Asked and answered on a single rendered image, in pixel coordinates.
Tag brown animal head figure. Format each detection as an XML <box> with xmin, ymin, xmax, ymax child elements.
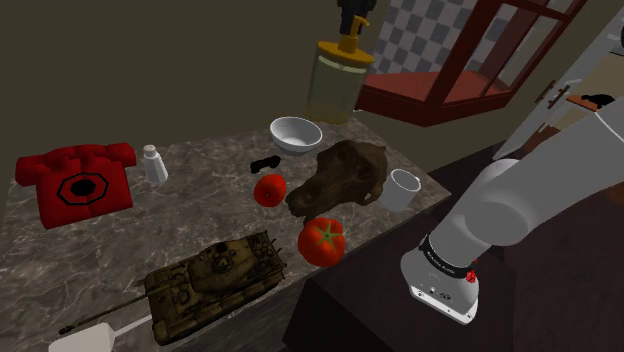
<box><xmin>284</xmin><ymin>139</ymin><xmax>389</xmax><ymax>226</ymax></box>

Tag white door with dark handles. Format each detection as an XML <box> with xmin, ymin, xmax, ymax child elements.
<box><xmin>492</xmin><ymin>8</ymin><xmax>624</xmax><ymax>162</ymax></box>

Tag white salt shaker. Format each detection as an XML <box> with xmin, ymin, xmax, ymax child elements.
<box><xmin>142</xmin><ymin>144</ymin><xmax>169</xmax><ymax>184</ymax></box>

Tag white flat spatula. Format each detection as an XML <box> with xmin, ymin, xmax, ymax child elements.
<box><xmin>47</xmin><ymin>314</ymin><xmax>155</xmax><ymax>352</ymax></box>

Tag olive toy tank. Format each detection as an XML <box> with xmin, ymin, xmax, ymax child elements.
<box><xmin>58</xmin><ymin>229</ymin><xmax>288</xmax><ymax>347</ymax></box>

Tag white bowl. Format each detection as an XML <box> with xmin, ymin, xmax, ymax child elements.
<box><xmin>269</xmin><ymin>115</ymin><xmax>324</xmax><ymax>157</ymax></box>

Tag small red tomato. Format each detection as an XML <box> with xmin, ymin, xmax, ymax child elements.
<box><xmin>253</xmin><ymin>173</ymin><xmax>288</xmax><ymax>209</ymax></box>

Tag yellow pump soap dispenser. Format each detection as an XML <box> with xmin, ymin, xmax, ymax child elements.
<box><xmin>303</xmin><ymin>14</ymin><xmax>376</xmax><ymax>125</ymax></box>

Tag red rotary telephone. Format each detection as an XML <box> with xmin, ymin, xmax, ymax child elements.
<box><xmin>14</xmin><ymin>142</ymin><xmax>138</xmax><ymax>231</ymax></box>

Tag small black bar-shaped object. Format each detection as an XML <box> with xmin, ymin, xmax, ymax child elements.
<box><xmin>249</xmin><ymin>154</ymin><xmax>282</xmax><ymax>174</ymax></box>

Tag large red tomato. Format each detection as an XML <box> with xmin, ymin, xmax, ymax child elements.
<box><xmin>297</xmin><ymin>216</ymin><xmax>347</xmax><ymax>268</ymax></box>

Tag white mug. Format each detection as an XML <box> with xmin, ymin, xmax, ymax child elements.
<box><xmin>379</xmin><ymin>168</ymin><xmax>423</xmax><ymax>213</ymax></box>

